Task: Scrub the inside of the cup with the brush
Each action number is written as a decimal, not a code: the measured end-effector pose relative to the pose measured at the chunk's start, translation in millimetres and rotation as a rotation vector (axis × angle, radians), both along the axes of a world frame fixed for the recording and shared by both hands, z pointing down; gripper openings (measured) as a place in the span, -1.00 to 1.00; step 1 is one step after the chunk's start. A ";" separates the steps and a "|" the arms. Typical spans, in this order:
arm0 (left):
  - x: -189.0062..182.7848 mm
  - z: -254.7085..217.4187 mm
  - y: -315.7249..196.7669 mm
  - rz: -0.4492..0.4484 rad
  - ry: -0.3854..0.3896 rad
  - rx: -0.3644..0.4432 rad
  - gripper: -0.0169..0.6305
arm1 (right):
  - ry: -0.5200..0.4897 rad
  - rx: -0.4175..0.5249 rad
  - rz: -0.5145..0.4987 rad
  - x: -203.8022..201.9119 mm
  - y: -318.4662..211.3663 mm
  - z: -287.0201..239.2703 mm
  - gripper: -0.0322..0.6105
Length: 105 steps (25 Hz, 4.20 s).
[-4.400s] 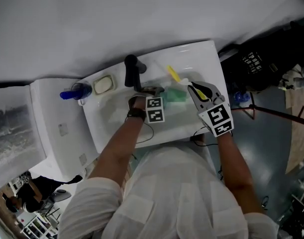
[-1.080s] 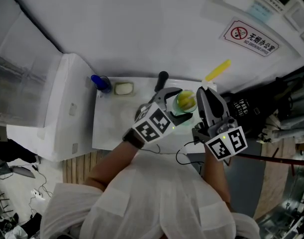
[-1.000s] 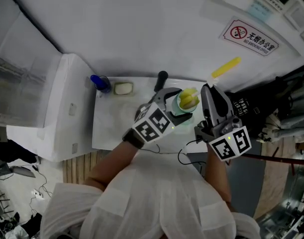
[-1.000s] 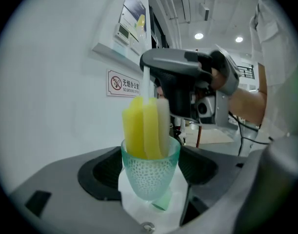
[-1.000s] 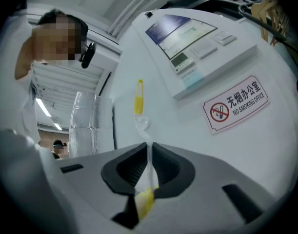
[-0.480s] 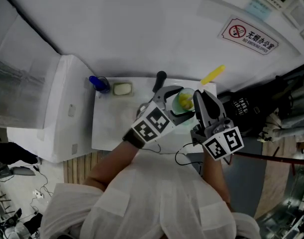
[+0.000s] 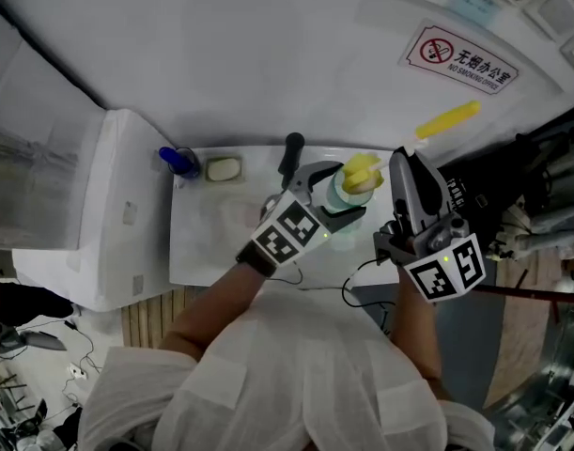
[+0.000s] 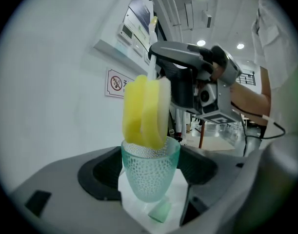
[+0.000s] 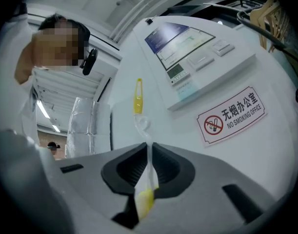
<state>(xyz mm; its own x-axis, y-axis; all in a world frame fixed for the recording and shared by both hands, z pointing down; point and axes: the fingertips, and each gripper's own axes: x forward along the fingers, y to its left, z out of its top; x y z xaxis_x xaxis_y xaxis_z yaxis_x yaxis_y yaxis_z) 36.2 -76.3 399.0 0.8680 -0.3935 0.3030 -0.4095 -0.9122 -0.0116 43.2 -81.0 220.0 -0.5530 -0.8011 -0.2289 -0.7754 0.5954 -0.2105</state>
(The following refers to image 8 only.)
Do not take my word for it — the brown wooden coat stand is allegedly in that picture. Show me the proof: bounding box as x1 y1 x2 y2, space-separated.
199 119 207 149

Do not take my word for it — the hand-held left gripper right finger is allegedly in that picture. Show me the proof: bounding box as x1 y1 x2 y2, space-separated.
168 145 261 234

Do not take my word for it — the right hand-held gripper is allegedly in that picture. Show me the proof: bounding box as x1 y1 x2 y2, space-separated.
148 41 243 126

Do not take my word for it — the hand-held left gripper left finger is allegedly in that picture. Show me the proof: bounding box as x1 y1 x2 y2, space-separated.
11 145 149 234

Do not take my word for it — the dark framed wall board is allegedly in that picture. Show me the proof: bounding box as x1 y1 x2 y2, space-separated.
128 0 152 28

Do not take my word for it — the person's right hand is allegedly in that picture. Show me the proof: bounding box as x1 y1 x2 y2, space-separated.
211 64 225 82

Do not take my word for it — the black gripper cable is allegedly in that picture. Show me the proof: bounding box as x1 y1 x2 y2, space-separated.
231 101 286 156

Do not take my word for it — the white red-bordered wall sign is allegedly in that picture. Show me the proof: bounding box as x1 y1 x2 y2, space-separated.
104 68 136 99

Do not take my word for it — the teal textured cup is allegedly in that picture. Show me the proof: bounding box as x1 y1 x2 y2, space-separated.
121 136 181 203

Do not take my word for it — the white shirt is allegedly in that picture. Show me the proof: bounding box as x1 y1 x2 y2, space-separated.
251 0 298 234

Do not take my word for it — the yellow brush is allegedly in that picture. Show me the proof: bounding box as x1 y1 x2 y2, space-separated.
123 16 173 151

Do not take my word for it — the person's right forearm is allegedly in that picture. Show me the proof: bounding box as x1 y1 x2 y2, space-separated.
230 66 273 126

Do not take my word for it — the white wall thermostat panel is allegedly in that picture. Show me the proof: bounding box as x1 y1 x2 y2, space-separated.
117 23 135 45

